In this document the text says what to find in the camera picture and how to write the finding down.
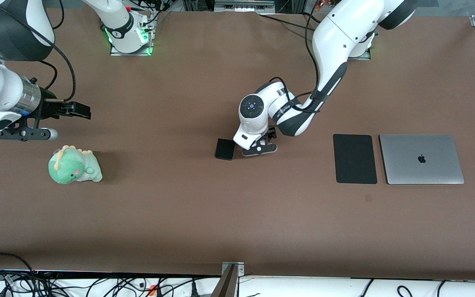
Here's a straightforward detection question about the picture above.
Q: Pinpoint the black smartphone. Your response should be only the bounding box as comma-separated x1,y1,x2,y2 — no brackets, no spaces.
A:
215,138,236,161

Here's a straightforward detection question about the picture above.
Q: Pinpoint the black mouse pad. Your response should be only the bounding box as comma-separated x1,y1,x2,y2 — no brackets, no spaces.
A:
333,134,378,184

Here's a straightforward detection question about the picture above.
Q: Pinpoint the green dinosaur plush toy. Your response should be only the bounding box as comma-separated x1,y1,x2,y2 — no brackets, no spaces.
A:
48,145,103,185

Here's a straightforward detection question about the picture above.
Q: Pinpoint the silver laptop with apple logo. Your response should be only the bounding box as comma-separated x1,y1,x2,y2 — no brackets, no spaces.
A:
379,134,465,185

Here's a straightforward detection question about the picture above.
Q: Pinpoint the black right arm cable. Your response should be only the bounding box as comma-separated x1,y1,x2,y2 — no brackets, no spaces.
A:
0,0,77,102

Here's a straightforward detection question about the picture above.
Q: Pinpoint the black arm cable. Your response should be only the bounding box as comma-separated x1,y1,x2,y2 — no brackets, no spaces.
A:
268,0,338,114
0,0,77,102

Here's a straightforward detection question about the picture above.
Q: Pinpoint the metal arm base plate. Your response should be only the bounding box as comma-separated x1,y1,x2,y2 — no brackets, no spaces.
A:
347,33,372,61
110,39,153,57

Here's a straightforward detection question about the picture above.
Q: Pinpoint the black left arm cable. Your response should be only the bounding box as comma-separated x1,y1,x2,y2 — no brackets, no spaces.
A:
268,0,338,114

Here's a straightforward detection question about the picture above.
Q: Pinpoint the black looping cable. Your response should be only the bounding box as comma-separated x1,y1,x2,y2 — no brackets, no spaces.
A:
50,0,65,30

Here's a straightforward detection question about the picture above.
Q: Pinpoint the aluminium frame crossbar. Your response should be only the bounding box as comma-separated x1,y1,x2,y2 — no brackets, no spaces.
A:
214,0,276,13

